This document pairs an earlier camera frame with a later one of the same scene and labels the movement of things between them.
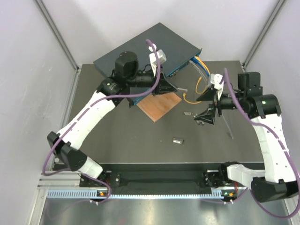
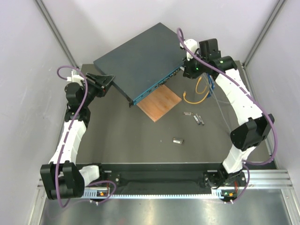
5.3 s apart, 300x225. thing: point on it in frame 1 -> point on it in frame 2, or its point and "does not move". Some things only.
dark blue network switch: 179,51 does not move
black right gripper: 210,95 -> 188,71
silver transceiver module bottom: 177,141 does not move
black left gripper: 163,86 -> 104,81
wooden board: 155,107 does not move
